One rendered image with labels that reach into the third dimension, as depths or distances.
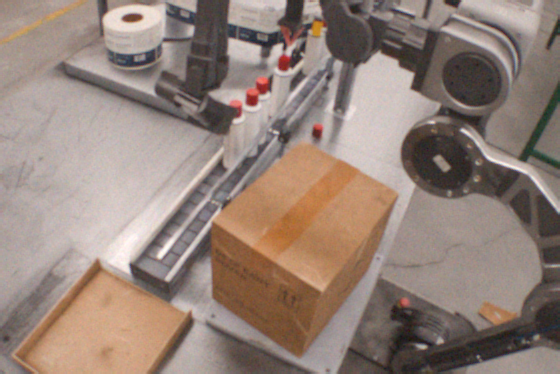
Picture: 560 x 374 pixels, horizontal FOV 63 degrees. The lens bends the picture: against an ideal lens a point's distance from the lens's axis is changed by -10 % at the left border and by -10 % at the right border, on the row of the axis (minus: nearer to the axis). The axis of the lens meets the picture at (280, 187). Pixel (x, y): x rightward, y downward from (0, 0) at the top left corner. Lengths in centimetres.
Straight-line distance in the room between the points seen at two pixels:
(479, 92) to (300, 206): 39
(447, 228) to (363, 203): 166
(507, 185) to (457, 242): 148
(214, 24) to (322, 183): 37
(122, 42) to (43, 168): 50
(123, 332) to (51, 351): 16
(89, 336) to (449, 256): 182
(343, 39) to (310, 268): 38
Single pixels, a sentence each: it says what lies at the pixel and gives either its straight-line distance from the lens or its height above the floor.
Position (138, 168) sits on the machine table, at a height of 83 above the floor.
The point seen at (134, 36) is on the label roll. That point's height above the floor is 101.
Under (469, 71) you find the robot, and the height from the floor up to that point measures 146.
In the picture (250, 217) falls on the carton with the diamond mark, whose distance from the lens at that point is 91.
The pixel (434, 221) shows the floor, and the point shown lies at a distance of 261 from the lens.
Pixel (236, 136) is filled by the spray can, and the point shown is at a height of 100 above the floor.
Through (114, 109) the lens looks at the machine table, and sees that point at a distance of 165.
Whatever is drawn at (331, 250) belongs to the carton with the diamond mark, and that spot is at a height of 112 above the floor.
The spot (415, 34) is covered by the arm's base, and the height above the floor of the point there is 148.
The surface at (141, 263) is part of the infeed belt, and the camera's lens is 115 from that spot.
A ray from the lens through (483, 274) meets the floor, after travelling 251.
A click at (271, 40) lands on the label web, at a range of 179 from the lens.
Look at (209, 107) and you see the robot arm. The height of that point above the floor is 120.
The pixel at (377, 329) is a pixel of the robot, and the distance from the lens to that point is 184.
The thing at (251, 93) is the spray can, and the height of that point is 108.
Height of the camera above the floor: 181
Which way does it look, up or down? 45 degrees down
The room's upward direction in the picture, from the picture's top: 8 degrees clockwise
